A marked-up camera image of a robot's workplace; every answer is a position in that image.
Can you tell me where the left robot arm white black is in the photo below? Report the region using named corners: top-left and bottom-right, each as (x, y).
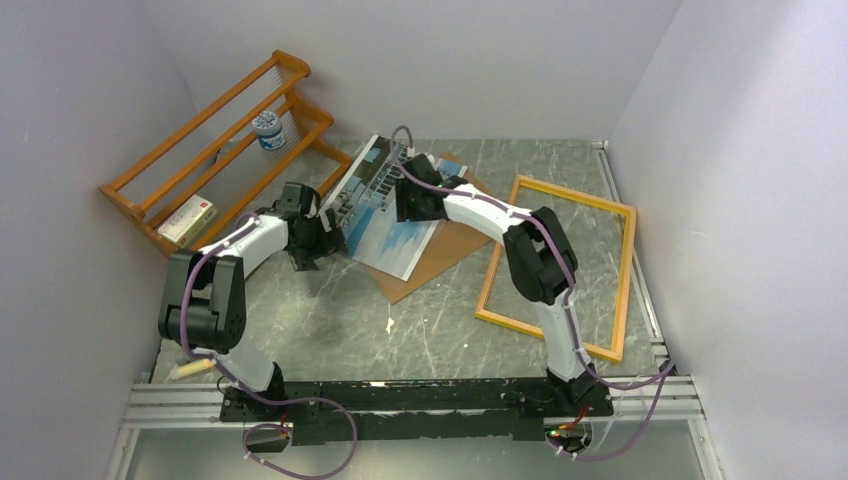
top-left (158, 182), bottom-right (347, 420)

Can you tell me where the brown cardboard backing board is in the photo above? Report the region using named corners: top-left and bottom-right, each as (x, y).
top-left (366, 152), bottom-right (495, 306)

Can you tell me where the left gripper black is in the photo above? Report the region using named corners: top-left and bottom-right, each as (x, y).
top-left (289, 208), bottom-right (349, 271)

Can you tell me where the white red cardboard box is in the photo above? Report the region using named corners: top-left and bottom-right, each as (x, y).
top-left (157, 195), bottom-right (218, 248)

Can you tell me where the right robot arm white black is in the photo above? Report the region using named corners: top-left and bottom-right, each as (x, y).
top-left (396, 154), bottom-right (610, 415)

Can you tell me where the building and sky photo print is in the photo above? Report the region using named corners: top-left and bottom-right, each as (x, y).
top-left (323, 134), bottom-right (438, 281)

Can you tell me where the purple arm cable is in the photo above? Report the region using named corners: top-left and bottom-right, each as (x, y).
top-left (390, 125), bottom-right (677, 463)
top-left (178, 210), bottom-right (359, 480)

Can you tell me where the yellow wooden picture frame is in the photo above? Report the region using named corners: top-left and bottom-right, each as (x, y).
top-left (474, 174), bottom-right (638, 364)

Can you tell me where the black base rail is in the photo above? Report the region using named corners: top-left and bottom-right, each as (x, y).
top-left (219, 375), bottom-right (614, 446)

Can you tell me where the orange wooden shelf rack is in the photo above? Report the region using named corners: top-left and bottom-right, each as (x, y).
top-left (98, 50), bottom-right (352, 255)

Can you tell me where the yellow glue stick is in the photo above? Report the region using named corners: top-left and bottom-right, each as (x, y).
top-left (166, 359), bottom-right (215, 382)

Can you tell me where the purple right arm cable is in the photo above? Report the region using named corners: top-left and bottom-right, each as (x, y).
top-left (390, 125), bottom-right (677, 463)

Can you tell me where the white blue lidded jar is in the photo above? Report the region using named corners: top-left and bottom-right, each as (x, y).
top-left (251, 110), bottom-right (286, 151)

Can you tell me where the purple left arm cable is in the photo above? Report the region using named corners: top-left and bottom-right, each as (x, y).
top-left (178, 210), bottom-right (359, 480)

